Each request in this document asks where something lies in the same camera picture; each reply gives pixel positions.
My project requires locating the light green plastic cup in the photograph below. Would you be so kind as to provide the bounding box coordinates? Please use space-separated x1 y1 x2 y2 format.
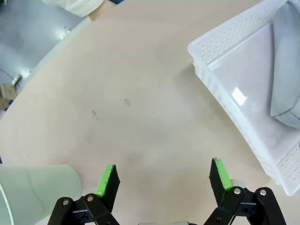
0 164 83 225

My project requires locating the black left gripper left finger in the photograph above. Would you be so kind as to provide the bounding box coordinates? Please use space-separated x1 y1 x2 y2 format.
48 163 121 225

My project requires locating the brown cardboard box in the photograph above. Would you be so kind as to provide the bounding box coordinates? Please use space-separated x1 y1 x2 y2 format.
0 82 19 111

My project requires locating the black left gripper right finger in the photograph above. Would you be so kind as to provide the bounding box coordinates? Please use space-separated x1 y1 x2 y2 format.
203 157 287 225

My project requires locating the white perforated plastic basket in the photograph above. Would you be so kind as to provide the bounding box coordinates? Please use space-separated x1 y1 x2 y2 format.
187 0 300 197

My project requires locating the person's right forearm cream sleeve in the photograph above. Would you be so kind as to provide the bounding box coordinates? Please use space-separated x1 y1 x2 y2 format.
42 0 105 17

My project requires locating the grey pouch with black zipper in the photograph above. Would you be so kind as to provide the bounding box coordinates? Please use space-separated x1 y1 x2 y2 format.
270 2 300 129

